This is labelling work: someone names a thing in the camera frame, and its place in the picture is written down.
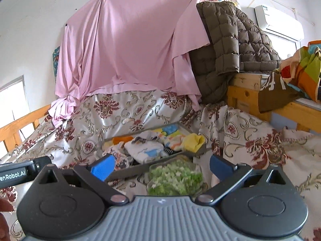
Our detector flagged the black striped sock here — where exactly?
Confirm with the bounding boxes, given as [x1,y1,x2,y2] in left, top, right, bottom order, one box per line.
[164,148,182,157]

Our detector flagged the window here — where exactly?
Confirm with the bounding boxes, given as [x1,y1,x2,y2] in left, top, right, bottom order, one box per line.
[0,75,28,151]

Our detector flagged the person's left hand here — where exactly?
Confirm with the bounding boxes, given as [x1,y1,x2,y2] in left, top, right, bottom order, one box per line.
[0,198,15,241]

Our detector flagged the wooden bunk frame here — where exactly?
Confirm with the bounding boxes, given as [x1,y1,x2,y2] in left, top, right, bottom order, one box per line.
[226,72,321,136]

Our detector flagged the striped towel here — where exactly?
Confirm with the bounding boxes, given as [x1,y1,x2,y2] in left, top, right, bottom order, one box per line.
[160,130,206,154]

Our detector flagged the grey tray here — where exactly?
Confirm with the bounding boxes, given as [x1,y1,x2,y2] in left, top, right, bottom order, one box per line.
[101,121,208,183]

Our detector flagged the colourful patchwork cloth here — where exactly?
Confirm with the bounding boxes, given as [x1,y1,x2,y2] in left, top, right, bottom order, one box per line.
[279,40,321,104]

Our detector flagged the brown quilted jacket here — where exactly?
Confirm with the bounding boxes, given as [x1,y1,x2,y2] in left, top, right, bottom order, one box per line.
[189,1,281,103]

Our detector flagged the bag of green pieces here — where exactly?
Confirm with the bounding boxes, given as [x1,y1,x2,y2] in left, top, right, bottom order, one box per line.
[146,155,209,197]

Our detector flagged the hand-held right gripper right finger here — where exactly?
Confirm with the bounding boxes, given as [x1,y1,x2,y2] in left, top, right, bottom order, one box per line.
[196,154,294,205]

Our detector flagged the white air conditioner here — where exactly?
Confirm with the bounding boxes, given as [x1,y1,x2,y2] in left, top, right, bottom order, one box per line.
[254,4,305,41]

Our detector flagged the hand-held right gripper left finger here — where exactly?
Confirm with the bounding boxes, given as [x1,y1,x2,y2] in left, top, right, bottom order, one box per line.
[31,154,129,205]

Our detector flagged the floral satin bedspread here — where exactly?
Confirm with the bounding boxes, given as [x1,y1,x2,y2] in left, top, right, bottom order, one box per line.
[0,90,321,241]

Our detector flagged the pink hanging sheet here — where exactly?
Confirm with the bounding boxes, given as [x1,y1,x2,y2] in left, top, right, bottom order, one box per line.
[49,0,211,128]

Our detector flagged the beige printed towel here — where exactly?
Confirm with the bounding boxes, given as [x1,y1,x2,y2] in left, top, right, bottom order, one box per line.
[110,143,134,170]

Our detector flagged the brown cloth with white numbers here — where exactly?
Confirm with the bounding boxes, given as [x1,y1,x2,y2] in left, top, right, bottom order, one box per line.
[258,71,302,114]

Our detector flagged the small colourful wall poster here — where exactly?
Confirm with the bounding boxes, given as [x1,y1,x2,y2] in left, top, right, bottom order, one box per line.
[51,46,61,84]

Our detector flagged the white diaper with blue print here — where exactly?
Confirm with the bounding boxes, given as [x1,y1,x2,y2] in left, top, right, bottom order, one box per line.
[124,140,168,164]

